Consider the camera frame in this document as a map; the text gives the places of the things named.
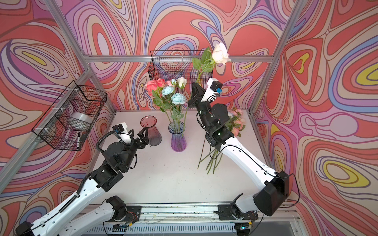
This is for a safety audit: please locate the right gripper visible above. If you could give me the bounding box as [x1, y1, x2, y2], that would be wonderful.
[187, 81, 212, 130]

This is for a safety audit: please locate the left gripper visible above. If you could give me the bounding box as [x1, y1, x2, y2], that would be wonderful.
[119, 126, 148, 173]

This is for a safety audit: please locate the red grey glass vase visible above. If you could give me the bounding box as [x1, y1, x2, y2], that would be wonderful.
[140, 116, 162, 146]

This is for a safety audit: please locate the blue purple glass vase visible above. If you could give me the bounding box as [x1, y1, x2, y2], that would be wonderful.
[168, 121, 187, 152]

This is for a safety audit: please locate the large salmon pink rose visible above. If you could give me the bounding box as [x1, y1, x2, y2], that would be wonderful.
[155, 79, 165, 88]

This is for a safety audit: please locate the cream white rose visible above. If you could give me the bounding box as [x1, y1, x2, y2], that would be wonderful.
[192, 43, 231, 83]

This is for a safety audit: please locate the light blue flower stem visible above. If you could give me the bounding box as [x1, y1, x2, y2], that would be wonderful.
[161, 86, 187, 133]

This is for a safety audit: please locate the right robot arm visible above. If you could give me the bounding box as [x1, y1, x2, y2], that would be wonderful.
[188, 79, 290, 216]

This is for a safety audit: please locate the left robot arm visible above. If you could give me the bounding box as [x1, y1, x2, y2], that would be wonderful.
[15, 123, 149, 236]

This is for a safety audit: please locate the bunch of artificial flowers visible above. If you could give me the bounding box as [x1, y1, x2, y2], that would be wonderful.
[197, 108, 246, 174]

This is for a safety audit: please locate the black marker pen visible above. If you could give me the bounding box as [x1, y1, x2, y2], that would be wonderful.
[76, 132, 81, 150]

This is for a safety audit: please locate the silver tape roll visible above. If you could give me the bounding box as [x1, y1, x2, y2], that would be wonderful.
[70, 112, 93, 124]

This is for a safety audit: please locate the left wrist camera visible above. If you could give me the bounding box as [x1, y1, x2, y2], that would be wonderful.
[112, 122, 132, 145]

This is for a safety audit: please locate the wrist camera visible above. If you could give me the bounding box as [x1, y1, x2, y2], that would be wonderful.
[112, 122, 132, 145]
[201, 78, 223, 103]

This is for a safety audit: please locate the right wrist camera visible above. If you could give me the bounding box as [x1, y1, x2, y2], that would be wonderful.
[201, 78, 223, 103]

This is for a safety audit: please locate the back wire basket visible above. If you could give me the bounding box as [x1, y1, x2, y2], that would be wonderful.
[148, 50, 213, 86]

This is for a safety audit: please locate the wire basket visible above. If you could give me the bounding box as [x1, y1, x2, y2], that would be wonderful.
[32, 81, 107, 151]
[148, 50, 213, 86]

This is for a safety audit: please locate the left wire basket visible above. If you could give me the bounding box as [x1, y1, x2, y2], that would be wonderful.
[32, 81, 107, 151]

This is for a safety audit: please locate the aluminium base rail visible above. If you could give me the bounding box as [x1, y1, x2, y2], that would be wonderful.
[58, 201, 299, 236]

